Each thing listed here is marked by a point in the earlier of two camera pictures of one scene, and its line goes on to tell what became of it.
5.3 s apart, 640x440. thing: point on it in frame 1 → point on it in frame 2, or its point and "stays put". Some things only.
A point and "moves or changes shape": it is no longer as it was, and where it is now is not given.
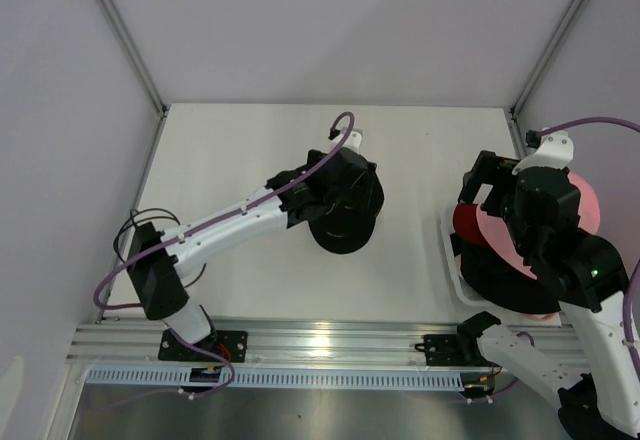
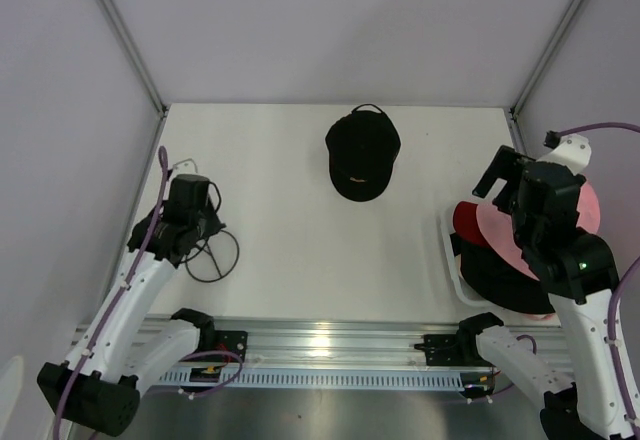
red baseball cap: x=466 y=225 stays put
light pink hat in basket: x=541 y=317 stays put
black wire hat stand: x=158 y=281 moves or changes shape
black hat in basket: x=501 y=280 stays put
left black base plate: x=230 y=343 stays put
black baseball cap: x=339 y=200 → x=363 y=146
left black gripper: x=358 y=195 → x=215 y=221
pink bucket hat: x=500 y=238 stays put
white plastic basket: x=448 y=228 stays put
